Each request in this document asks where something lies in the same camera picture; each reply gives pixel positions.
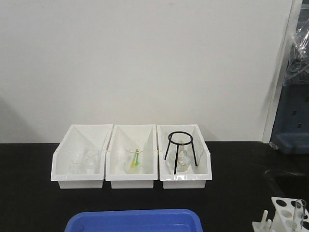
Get clear glass test tube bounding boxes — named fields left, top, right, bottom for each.
left=292, top=199, right=307, bottom=232

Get blue plastic tray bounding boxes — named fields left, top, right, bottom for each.
left=65, top=209, right=203, bottom=232

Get black lab sink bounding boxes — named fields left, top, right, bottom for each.
left=264, top=170, right=309, bottom=205

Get middle white storage bin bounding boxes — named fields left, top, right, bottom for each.
left=105, top=124, right=158, bottom=189

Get yellow green plastic spoons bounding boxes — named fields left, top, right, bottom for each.
left=131, top=149, right=140, bottom=167

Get white test tube rack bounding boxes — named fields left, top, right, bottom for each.
left=252, top=197, right=309, bottom=232

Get white storage bin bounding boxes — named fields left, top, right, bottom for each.
left=156, top=124, right=212, bottom=189
left=105, top=124, right=158, bottom=189
left=51, top=124, right=113, bottom=189

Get glass flask under tripod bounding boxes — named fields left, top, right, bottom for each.
left=166, top=144, right=192, bottom=174

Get glass beaker in middle bin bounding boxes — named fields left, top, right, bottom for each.
left=124, top=140, right=145, bottom=174

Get left white storage bin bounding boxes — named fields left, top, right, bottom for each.
left=51, top=124, right=113, bottom=189

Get glass beakers in left bin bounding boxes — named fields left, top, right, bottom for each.
left=69, top=147, right=100, bottom=174

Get grey pegboard drying rack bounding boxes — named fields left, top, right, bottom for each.
left=269, top=0, right=309, bottom=154

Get right white storage bin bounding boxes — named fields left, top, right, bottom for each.
left=156, top=124, right=212, bottom=189

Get black metal tripod stand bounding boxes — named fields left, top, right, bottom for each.
left=164, top=131, right=198, bottom=174

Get plastic bag of pegs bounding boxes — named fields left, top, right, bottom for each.
left=283, top=11, right=309, bottom=86

